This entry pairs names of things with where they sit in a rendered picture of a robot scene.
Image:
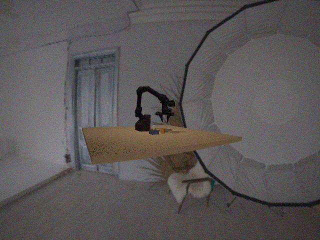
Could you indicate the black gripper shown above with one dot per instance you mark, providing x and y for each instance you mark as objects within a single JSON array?
[{"x": 164, "y": 113}]

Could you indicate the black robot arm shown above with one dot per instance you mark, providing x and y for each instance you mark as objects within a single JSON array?
[{"x": 162, "y": 97}]

